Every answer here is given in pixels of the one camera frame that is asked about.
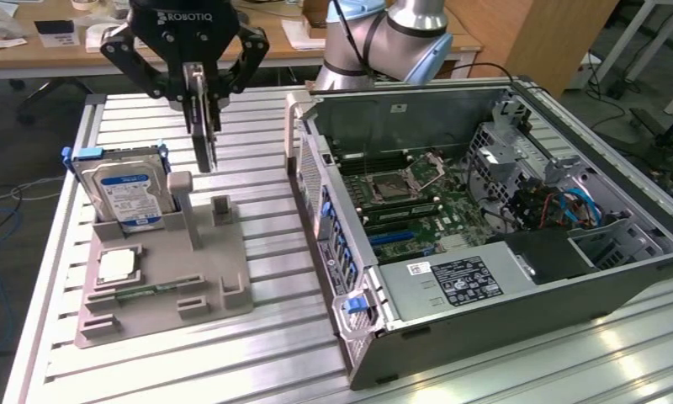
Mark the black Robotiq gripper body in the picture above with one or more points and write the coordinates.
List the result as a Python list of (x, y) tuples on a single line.
[(185, 29)]

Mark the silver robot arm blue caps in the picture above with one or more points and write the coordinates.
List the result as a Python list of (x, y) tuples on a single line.
[(404, 25)]

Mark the white box with tape roll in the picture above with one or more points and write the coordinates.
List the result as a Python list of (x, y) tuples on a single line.
[(92, 40)]

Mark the white paper stack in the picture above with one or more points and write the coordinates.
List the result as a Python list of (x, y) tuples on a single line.
[(302, 38)]

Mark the wooden desk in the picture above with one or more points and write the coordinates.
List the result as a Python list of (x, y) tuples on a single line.
[(61, 56)]

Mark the white box black lid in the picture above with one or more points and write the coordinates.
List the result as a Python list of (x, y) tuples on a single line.
[(58, 38)]

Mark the brown cardboard box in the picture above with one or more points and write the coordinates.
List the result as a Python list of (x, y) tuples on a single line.
[(316, 12)]

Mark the beige tape roll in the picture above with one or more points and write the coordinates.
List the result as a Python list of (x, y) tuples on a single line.
[(82, 4)]

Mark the black chair base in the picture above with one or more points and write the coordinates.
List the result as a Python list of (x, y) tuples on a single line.
[(25, 114)]

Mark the white paper slip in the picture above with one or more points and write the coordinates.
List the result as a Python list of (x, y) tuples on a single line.
[(5, 43)]

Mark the clear plastic bag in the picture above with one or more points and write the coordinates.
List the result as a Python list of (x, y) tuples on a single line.
[(0, 21)]

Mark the hard disk blue carrier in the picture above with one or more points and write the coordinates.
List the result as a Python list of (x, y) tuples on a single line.
[(129, 198)]

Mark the metal socket cover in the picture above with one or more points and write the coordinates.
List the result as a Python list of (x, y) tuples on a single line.
[(426, 155)]

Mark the CPU socket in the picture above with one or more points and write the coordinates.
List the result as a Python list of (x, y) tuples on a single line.
[(389, 187)]

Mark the silver CPU chip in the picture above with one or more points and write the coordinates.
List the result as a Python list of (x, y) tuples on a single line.
[(116, 265)]

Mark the black expansion slot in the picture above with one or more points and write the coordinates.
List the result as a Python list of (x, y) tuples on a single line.
[(384, 229)]

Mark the grey parts rack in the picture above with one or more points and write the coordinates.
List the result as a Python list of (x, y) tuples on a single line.
[(213, 261)]

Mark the wooden cabinet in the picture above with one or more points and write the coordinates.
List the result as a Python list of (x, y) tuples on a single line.
[(539, 42)]

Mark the blue expansion slot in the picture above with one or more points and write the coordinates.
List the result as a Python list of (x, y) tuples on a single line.
[(392, 238)]

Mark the perforated metal disk bay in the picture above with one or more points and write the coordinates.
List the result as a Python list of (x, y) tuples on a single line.
[(498, 164)]

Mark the green motherboard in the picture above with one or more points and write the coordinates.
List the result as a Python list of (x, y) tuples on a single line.
[(448, 219)]

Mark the green RAM stick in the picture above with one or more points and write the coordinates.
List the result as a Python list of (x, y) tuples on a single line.
[(145, 290)]

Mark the silver chipset heat sink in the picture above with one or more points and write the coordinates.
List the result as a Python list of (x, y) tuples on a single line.
[(457, 243)]

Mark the blue case latch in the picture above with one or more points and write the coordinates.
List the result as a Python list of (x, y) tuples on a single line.
[(353, 305)]

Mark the grey power supply unit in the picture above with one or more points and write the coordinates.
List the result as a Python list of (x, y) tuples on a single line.
[(460, 278)]

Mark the dark grey open PC case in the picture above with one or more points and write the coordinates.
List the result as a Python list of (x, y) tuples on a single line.
[(539, 336)]

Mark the grey corner bracket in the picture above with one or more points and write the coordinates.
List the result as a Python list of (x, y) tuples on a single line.
[(292, 126)]

